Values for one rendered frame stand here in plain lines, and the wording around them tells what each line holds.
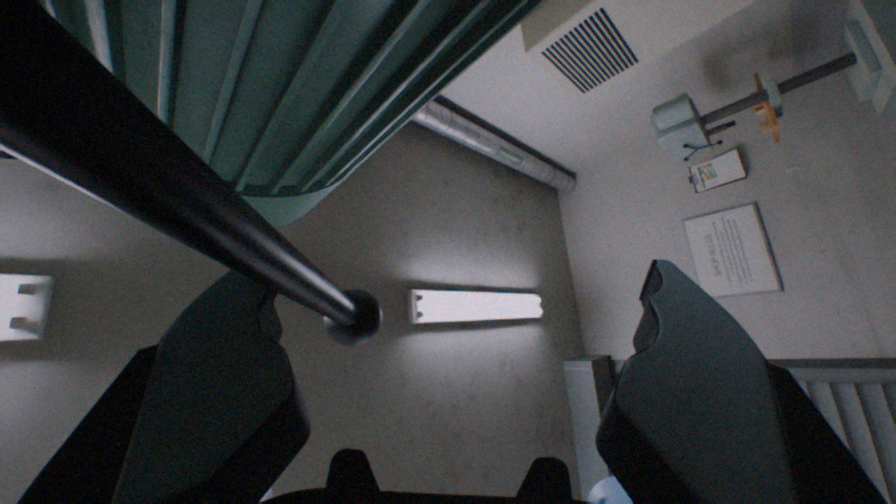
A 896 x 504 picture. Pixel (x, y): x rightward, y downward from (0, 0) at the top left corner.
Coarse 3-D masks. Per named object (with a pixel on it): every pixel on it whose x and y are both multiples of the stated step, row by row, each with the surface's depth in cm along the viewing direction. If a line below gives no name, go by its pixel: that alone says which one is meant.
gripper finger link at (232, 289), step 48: (240, 288) 9; (192, 336) 7; (240, 336) 7; (192, 384) 6; (240, 384) 6; (288, 384) 6; (144, 432) 5; (192, 432) 5; (240, 432) 5; (288, 432) 6; (144, 480) 5; (192, 480) 5; (240, 480) 5
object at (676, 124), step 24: (864, 0) 129; (888, 0) 124; (864, 24) 134; (888, 24) 124; (864, 48) 136; (888, 48) 123; (816, 72) 150; (864, 72) 138; (888, 72) 128; (768, 96) 163; (864, 96) 149; (888, 96) 135; (672, 120) 173; (696, 120) 173; (768, 120) 181; (672, 144) 193; (696, 144) 194; (720, 144) 191
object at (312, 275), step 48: (0, 0) 2; (0, 48) 3; (48, 48) 3; (0, 96) 3; (48, 96) 3; (96, 96) 3; (0, 144) 3; (48, 144) 3; (96, 144) 4; (144, 144) 4; (96, 192) 4; (144, 192) 4; (192, 192) 5; (192, 240) 6; (240, 240) 6; (288, 288) 9; (336, 288) 13; (336, 336) 18
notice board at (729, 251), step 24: (696, 216) 245; (720, 216) 233; (744, 216) 223; (696, 240) 243; (720, 240) 232; (744, 240) 222; (696, 264) 241; (720, 264) 230; (744, 264) 220; (768, 264) 211; (720, 288) 229; (744, 288) 219; (768, 288) 210
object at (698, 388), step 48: (672, 288) 9; (672, 336) 7; (720, 336) 7; (624, 384) 6; (672, 384) 6; (720, 384) 6; (768, 384) 6; (624, 432) 6; (672, 432) 5; (720, 432) 5; (768, 432) 5; (624, 480) 6; (672, 480) 5; (720, 480) 5; (768, 480) 5
